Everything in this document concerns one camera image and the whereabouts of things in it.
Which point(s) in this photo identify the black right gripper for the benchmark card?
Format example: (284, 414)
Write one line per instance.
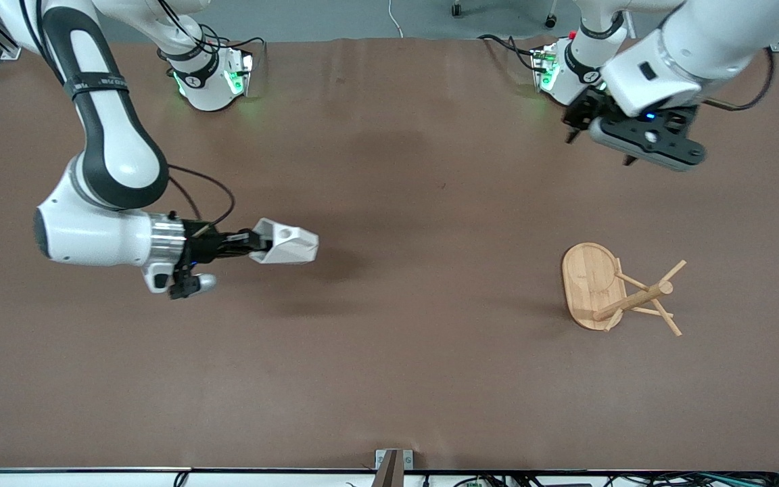
(204, 247)

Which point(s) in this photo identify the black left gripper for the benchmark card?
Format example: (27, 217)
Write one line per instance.
(583, 109)

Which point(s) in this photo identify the white faceted cup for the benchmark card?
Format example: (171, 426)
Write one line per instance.
(288, 245)

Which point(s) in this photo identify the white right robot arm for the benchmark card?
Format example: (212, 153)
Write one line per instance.
(119, 155)

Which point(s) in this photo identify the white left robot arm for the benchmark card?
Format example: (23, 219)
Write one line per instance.
(687, 61)

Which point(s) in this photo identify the wooden cup rack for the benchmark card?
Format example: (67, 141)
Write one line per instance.
(589, 284)

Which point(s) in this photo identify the base connector box green light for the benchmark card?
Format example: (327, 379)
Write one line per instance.
(544, 67)
(239, 71)

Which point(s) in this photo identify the black caster wheel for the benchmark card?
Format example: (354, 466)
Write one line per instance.
(550, 21)
(456, 9)

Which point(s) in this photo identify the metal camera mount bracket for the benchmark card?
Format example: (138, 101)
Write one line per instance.
(393, 467)

